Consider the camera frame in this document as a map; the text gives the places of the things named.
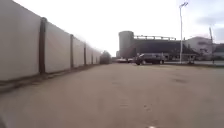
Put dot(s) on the dark bush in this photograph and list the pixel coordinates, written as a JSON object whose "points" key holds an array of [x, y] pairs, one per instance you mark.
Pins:
{"points": [[105, 57]]}

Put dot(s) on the white car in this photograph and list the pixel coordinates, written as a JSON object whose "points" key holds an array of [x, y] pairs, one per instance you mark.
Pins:
{"points": [[121, 60]]}

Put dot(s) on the brown dirt road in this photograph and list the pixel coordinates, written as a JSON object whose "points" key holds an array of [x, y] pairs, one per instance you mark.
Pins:
{"points": [[126, 93]]}

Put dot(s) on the dark car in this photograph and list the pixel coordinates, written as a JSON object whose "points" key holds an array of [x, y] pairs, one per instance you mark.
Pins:
{"points": [[150, 59]]}

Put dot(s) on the industrial building with round tower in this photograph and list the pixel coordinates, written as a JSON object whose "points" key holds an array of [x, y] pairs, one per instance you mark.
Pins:
{"points": [[150, 46]]}

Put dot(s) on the tall street lamp pole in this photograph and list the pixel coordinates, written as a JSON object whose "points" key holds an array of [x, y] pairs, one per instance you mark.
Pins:
{"points": [[181, 33]]}

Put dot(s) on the white building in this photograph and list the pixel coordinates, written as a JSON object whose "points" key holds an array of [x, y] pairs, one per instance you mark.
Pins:
{"points": [[200, 45]]}

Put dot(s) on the grey concrete panel wall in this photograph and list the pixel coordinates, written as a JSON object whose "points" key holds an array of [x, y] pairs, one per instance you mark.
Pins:
{"points": [[20, 43]]}

